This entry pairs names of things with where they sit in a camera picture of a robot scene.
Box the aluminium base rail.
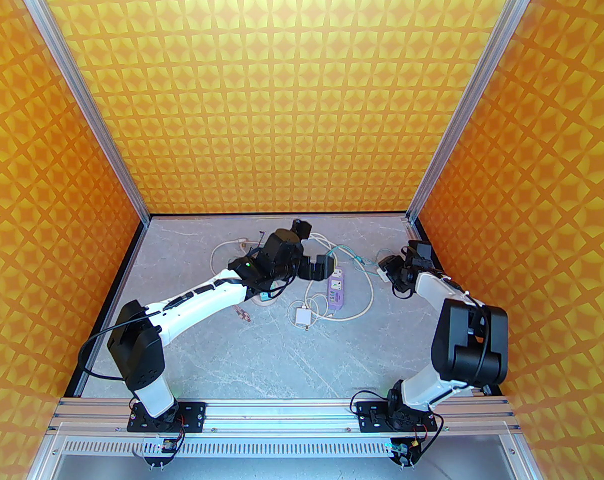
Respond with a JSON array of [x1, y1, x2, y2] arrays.
[[49, 397, 521, 436]]

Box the teal charging cable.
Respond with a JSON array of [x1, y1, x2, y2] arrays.
[[327, 244, 398, 280]]

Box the beige socket power cord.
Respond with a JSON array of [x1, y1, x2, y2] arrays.
[[210, 238, 262, 289]]

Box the aluminium frame post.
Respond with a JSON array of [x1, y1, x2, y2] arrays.
[[8, 0, 151, 225], [406, 0, 542, 225]]

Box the purple power strip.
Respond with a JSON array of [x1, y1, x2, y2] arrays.
[[328, 263, 348, 313]]

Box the black table edge strip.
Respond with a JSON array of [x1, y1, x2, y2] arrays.
[[63, 219, 150, 399], [412, 217, 503, 397]]

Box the white power strip cord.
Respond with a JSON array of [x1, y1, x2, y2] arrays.
[[289, 233, 375, 321]]

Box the slotted white cable tray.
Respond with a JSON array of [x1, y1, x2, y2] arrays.
[[32, 434, 532, 480]]

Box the small circuit board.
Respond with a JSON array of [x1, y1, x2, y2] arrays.
[[142, 435, 181, 469], [386, 437, 425, 469]]

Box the round beige power socket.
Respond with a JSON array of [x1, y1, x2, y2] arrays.
[[249, 290, 278, 310]]

